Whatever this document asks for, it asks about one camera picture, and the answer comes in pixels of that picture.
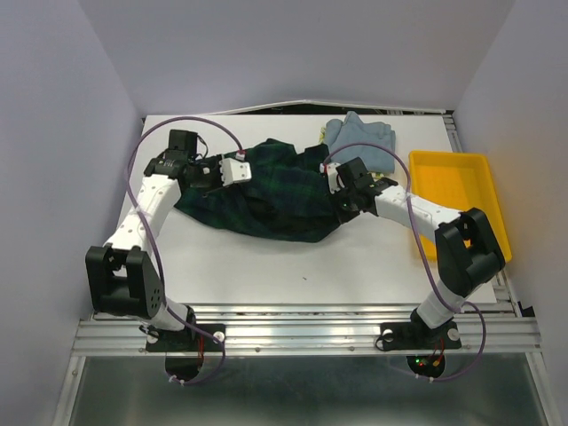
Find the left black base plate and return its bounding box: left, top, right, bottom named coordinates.
left=138, top=323, right=225, bottom=386

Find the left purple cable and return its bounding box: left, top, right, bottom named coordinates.
left=125, top=115, right=248, bottom=386

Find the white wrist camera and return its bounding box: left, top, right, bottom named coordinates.
left=219, top=158, right=252, bottom=187
left=319, top=162, right=343, bottom=194

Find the yellow plastic tray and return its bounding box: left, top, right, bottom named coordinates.
left=409, top=150, right=512, bottom=263

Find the dark green skirt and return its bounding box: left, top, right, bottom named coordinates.
left=175, top=138, right=340, bottom=243

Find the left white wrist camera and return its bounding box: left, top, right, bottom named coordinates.
left=219, top=158, right=252, bottom=187

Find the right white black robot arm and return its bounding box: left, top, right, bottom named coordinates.
left=320, top=158, right=505, bottom=351

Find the lemon print skirt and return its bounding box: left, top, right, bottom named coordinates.
left=318, top=127, right=328, bottom=145

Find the aluminium rail frame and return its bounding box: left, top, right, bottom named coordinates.
left=52, top=106, right=551, bottom=426

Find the light blue denim skirt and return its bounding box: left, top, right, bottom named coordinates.
left=321, top=111, right=396, bottom=174

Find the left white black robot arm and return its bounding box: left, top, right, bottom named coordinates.
left=85, top=130, right=219, bottom=350

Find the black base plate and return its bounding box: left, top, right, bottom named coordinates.
left=375, top=321, right=462, bottom=380
left=138, top=323, right=225, bottom=386

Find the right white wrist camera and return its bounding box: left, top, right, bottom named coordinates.
left=319, top=162, right=343, bottom=194

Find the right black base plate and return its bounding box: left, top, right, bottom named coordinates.
left=375, top=321, right=462, bottom=380

